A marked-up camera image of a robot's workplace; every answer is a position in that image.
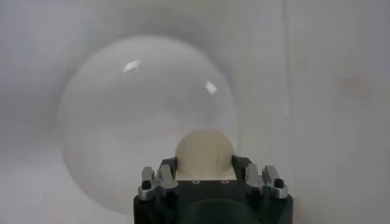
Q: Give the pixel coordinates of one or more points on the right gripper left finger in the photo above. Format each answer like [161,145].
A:
[164,179]

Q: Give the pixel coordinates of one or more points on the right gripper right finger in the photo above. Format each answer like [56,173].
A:
[253,176]

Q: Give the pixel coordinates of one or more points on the white steamed baozi bun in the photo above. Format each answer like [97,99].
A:
[204,152]

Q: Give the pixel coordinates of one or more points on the white round plate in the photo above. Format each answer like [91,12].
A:
[137,121]

